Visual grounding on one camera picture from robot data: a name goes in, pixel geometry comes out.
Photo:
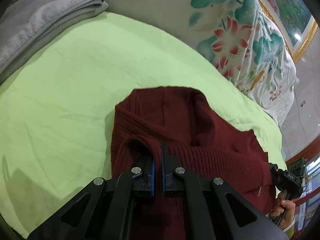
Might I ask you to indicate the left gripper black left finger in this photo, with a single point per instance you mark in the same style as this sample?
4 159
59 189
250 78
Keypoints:
143 177

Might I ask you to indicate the light green bed sheet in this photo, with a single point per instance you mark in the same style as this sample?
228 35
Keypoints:
57 110

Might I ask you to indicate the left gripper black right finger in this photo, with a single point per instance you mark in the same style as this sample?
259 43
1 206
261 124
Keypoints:
171 182

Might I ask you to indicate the red wooden bed frame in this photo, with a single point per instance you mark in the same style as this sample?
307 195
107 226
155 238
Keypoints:
307 153

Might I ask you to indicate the white floral quilt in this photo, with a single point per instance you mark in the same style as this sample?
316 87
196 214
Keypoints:
235 36

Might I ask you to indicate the gold framed landscape painting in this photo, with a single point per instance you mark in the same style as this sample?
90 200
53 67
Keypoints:
294 21

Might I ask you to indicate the folded grey blanket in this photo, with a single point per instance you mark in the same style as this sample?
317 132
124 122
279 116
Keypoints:
28 25

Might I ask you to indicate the dark red knit sweater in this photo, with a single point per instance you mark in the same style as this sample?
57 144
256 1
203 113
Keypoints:
204 142

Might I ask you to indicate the person's right hand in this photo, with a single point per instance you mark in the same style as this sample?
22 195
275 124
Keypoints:
283 206

